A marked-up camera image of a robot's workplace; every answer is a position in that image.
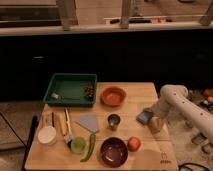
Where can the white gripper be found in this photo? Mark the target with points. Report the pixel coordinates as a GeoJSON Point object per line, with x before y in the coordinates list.
{"type": "Point", "coordinates": [156, 122]}

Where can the blue sponge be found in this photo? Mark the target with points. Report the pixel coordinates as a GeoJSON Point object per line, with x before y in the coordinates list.
{"type": "Point", "coordinates": [144, 117]}

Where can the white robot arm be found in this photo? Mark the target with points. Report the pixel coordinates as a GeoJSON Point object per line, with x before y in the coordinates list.
{"type": "Point", "coordinates": [176, 96]}

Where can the red bowl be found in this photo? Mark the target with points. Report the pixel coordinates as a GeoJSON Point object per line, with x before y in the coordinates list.
{"type": "Point", "coordinates": [113, 96]}

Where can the dark maroon bowl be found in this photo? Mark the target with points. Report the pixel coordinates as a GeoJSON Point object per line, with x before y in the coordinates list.
{"type": "Point", "coordinates": [113, 152]}

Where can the orange fruit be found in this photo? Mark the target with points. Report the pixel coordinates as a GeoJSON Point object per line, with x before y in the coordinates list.
{"type": "Point", "coordinates": [133, 144]}

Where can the small metal cup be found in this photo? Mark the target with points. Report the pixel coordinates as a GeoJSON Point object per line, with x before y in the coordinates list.
{"type": "Point", "coordinates": [113, 121]}

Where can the green chili pepper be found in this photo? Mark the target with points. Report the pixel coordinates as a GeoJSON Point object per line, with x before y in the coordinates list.
{"type": "Point", "coordinates": [92, 141]}

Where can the grey triangular cloth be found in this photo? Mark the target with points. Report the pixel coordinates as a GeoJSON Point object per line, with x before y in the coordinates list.
{"type": "Point", "coordinates": [89, 122]}

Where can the red grapes bunch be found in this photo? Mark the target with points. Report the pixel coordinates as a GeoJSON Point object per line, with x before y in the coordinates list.
{"type": "Point", "coordinates": [88, 92]}

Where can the green cup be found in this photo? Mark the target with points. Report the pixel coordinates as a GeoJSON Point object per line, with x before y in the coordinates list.
{"type": "Point", "coordinates": [78, 145]}

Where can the yellow corn cob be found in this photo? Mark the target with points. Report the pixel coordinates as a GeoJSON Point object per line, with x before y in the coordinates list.
{"type": "Point", "coordinates": [62, 122]}

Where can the green plastic tray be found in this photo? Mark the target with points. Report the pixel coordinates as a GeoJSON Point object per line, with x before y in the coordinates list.
{"type": "Point", "coordinates": [72, 86]}

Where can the small metal spoon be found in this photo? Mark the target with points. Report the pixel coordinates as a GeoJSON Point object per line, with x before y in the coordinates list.
{"type": "Point", "coordinates": [57, 96]}

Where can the white round container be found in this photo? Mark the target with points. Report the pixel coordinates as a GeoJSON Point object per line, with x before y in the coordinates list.
{"type": "Point", "coordinates": [47, 135]}

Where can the white handled brush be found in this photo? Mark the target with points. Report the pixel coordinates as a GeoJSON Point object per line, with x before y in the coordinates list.
{"type": "Point", "coordinates": [68, 137]}

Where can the black handled knife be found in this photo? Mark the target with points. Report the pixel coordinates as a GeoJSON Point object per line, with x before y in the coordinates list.
{"type": "Point", "coordinates": [52, 116]}

